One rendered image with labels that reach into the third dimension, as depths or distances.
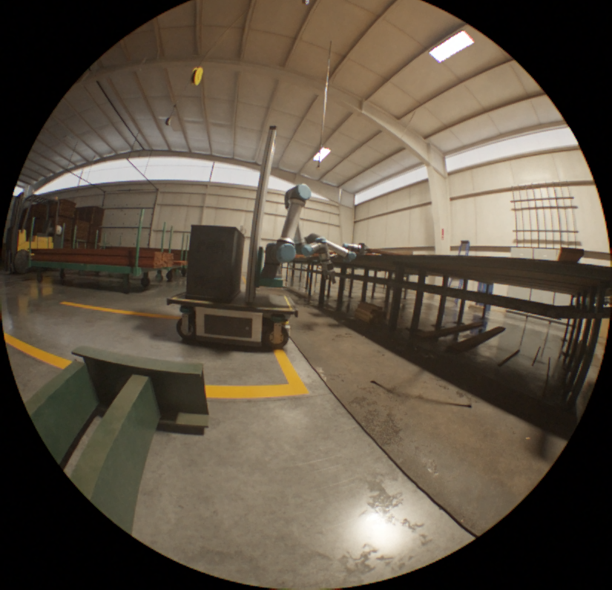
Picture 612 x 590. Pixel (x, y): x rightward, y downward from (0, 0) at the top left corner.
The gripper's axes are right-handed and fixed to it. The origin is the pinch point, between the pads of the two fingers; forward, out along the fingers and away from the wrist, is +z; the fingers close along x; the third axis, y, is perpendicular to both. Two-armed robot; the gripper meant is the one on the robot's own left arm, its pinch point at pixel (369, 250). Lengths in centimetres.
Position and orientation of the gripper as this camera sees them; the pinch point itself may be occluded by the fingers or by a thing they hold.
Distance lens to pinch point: 223.0
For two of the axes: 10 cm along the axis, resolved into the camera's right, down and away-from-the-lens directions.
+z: 9.8, 0.8, 1.9
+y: 1.8, 1.0, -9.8
